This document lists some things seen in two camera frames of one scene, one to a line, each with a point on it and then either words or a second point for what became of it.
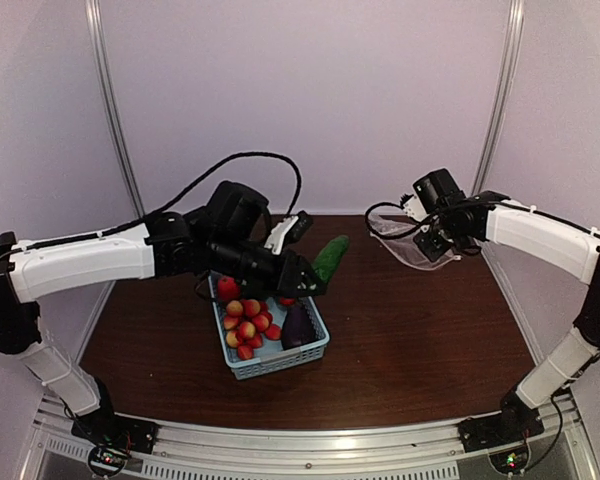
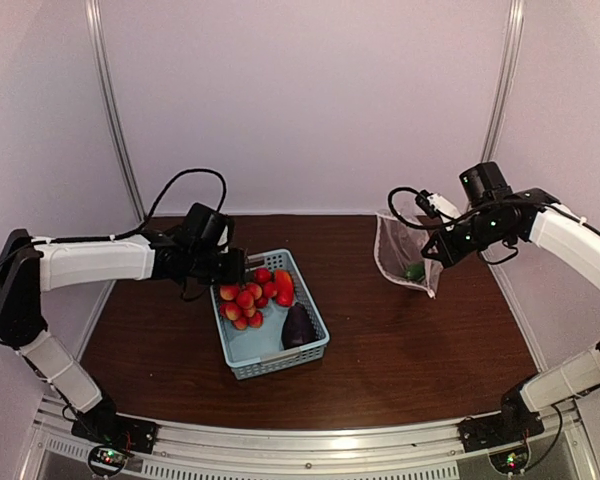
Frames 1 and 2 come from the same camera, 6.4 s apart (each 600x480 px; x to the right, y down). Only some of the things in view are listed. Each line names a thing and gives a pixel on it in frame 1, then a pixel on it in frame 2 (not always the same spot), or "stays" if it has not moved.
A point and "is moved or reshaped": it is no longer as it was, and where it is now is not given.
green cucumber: x=328 y=260 to x=415 y=272
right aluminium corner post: x=499 y=119 stays
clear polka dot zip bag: x=396 y=236 is moved or reshaped
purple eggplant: x=298 y=330 stays
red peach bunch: x=248 y=323 is moved or reshaped
